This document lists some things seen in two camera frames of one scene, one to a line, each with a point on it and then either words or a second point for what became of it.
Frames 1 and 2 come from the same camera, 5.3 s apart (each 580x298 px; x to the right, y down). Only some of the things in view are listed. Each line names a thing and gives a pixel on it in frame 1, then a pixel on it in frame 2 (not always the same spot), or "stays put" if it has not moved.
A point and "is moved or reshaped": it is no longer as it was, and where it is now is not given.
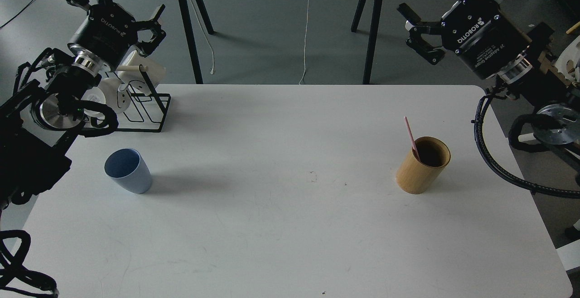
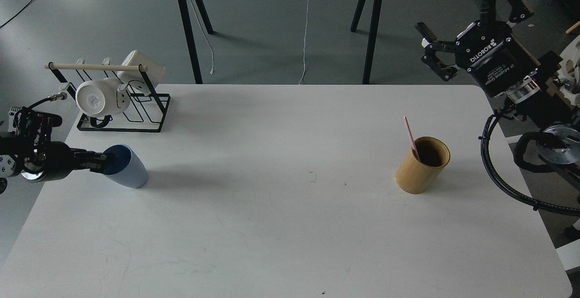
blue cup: [128, 167] is moved or reshaped
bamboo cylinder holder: [415, 177] stays put
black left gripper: [108, 31] -> [52, 160]
